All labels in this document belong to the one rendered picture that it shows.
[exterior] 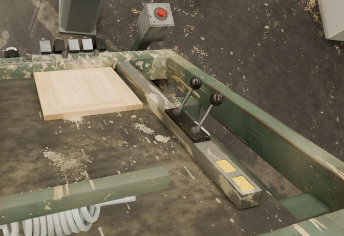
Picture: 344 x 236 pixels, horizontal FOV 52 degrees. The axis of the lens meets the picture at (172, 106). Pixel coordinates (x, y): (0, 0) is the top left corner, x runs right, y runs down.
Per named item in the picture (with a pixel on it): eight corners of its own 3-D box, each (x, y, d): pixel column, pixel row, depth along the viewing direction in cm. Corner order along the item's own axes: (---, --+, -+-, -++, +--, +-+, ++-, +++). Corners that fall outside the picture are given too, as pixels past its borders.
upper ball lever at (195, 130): (195, 134, 98) (221, 92, 95) (201, 140, 94) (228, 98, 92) (185, 129, 95) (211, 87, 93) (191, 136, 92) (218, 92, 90)
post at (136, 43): (121, 76, 248) (153, 26, 180) (122, 84, 247) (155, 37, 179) (112, 77, 245) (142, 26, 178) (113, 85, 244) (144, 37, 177)
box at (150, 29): (157, 20, 182) (169, 2, 166) (162, 42, 180) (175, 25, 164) (135, 21, 178) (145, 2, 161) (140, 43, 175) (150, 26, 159)
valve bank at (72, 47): (105, 47, 187) (114, 26, 166) (109, 72, 185) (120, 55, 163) (1, 52, 168) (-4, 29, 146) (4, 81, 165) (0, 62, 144)
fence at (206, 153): (127, 69, 155) (127, 61, 153) (259, 205, 76) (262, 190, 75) (116, 70, 153) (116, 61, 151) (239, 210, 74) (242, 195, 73)
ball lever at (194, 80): (177, 115, 107) (200, 78, 105) (183, 121, 104) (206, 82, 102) (168, 111, 105) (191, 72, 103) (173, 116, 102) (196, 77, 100)
